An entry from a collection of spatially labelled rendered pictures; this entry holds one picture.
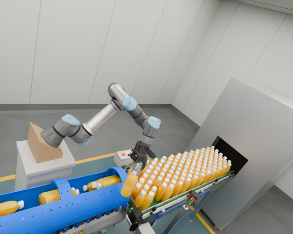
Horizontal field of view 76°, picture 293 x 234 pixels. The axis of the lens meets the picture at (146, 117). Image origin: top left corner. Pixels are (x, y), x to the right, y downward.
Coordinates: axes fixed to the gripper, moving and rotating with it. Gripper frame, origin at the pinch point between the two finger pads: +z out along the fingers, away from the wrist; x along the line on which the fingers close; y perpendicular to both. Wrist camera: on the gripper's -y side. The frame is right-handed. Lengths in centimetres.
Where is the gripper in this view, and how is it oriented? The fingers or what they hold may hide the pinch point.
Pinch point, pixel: (136, 172)
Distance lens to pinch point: 119.0
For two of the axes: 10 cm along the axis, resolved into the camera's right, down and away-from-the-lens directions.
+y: -6.9, -1.6, -7.0
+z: -3.7, 9.2, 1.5
